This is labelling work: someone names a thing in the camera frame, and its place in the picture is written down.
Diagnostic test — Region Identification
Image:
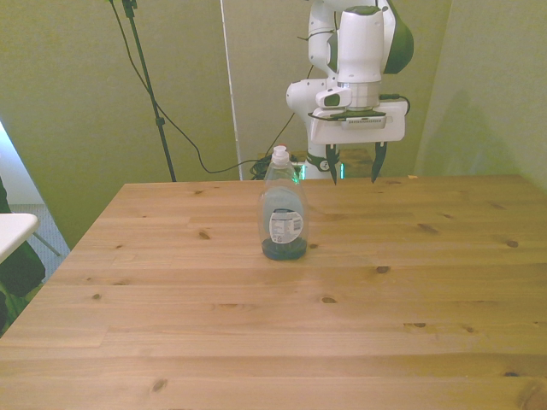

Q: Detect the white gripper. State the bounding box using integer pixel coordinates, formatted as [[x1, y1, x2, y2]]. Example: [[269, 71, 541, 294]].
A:
[[309, 99, 408, 186]]

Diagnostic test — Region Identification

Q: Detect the clear dish soap bottle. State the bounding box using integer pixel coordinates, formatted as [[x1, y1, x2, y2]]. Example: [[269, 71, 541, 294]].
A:
[[257, 144, 309, 261]]

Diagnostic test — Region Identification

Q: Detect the white folding table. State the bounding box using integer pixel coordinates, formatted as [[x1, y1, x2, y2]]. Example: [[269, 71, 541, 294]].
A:
[[0, 213, 40, 265]]

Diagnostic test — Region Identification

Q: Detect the black cable bundle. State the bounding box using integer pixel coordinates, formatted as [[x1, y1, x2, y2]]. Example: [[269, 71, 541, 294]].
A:
[[248, 156, 274, 181]]

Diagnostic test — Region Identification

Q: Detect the white vertical wall strip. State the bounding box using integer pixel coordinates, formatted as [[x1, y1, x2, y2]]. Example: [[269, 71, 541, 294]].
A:
[[219, 0, 244, 181]]

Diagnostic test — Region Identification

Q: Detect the black camera tripod stand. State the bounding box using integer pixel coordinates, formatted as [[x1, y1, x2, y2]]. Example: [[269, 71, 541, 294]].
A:
[[106, 0, 178, 183]]

